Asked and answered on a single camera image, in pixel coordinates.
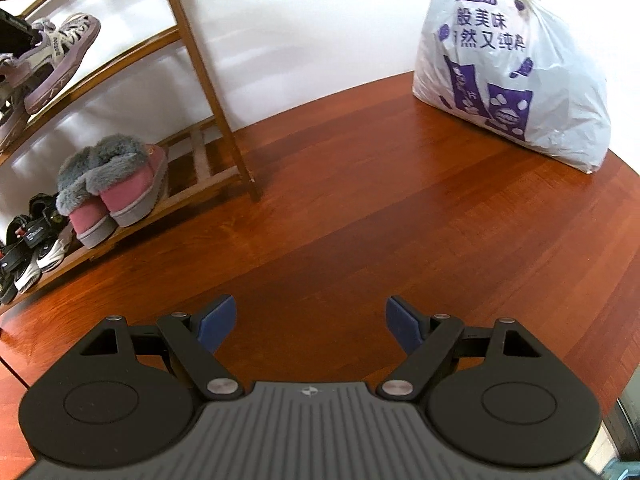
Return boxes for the pink fur-lined boot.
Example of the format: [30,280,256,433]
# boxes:
[55,147,119,250]
[87,134,169,227]

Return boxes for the black strap sandal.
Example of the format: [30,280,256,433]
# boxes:
[20,194,77,274]
[0,215,42,306]

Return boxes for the white printed plastic bag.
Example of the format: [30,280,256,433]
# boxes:
[412,0,612,175]

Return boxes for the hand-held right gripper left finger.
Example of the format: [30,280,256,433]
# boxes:
[75,294,246,401]

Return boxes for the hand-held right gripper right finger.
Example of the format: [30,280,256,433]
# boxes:
[375,295,546,401]

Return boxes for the dark framed glass door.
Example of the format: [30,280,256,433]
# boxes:
[615,380,640,461]

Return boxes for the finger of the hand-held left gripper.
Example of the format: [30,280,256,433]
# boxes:
[0,9,38,57]

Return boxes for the brown wooden shoe rack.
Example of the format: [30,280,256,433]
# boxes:
[0,0,264,321]

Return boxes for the purple mesh sneaker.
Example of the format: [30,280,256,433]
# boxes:
[24,12,102,115]
[0,30,56,153]

